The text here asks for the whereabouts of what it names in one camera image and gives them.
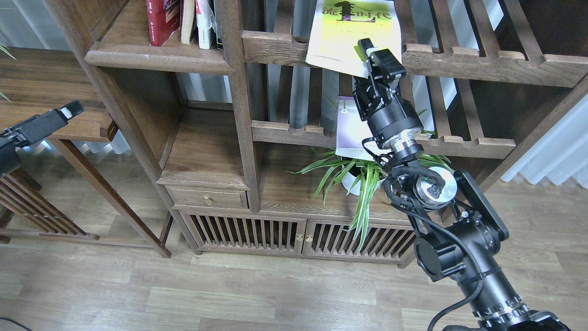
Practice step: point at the white plant pot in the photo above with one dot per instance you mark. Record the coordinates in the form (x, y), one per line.
(361, 181)

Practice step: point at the white curtain right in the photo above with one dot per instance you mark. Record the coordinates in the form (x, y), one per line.
(560, 155)

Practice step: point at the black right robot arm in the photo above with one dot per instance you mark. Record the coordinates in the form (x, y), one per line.
(457, 231)

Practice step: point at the dark wooden bookshelf cabinet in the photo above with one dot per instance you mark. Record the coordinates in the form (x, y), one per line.
(490, 104)

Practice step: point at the red cover book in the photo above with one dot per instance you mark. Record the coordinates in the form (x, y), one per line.
(163, 19)

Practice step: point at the slatted wooden rack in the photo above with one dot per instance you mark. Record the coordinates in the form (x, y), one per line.
(20, 195)

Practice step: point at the white curtain behind shelf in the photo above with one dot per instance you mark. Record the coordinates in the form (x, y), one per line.
(215, 88)

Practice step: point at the white red upright book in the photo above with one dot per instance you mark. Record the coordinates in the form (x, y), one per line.
(205, 23)

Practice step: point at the yellow green cover book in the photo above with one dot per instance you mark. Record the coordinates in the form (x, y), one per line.
(337, 27)

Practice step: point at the tan upright book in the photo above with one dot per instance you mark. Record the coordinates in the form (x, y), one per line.
(188, 20)

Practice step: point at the dark upright book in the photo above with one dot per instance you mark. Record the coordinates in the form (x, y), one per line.
(217, 26)

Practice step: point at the brown wooden side table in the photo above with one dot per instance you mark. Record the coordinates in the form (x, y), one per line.
(39, 80)

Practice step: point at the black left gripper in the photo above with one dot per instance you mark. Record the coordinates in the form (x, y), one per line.
(32, 130)

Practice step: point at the pale purple cover book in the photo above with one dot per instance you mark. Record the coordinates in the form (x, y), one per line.
(351, 131)

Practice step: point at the spider plant green leaves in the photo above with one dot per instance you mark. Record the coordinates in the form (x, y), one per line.
(351, 165)

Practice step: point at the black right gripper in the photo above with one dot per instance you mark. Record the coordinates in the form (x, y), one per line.
(392, 120)

